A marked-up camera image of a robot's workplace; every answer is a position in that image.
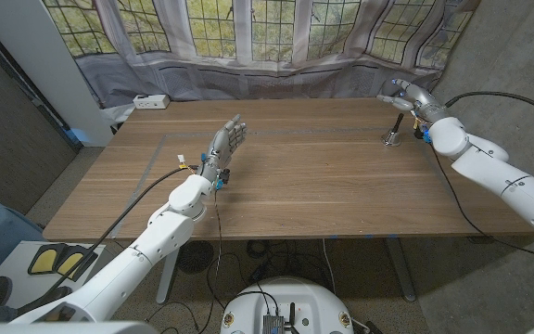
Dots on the white power strip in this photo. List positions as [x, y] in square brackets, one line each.
[151, 102]

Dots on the white pillar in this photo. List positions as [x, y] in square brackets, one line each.
[40, 55]

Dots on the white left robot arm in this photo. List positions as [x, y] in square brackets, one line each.
[128, 271]

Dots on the white pedal platform board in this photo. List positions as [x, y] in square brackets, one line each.
[16, 264]

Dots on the white robot torso base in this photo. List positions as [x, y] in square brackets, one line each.
[304, 301]

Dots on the white table leg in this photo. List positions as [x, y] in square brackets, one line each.
[165, 287]

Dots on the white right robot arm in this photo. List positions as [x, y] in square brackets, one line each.
[503, 176]

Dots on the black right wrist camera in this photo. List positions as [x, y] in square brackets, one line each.
[419, 133]

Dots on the grey table leg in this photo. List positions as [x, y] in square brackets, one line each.
[401, 278]

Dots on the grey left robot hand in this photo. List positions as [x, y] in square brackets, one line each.
[223, 144]

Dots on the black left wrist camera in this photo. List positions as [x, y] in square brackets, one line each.
[224, 176]

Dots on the black round floor fan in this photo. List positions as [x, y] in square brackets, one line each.
[193, 260]

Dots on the printed window backdrop cloth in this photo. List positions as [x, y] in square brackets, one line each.
[267, 79]

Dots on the white robot chest plate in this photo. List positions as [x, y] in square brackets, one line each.
[63, 328]

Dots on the yellow and black foot pedal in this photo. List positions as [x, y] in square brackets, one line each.
[44, 260]
[70, 263]

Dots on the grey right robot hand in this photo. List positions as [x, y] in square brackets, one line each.
[420, 99]

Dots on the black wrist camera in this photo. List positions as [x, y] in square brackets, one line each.
[419, 133]
[224, 176]

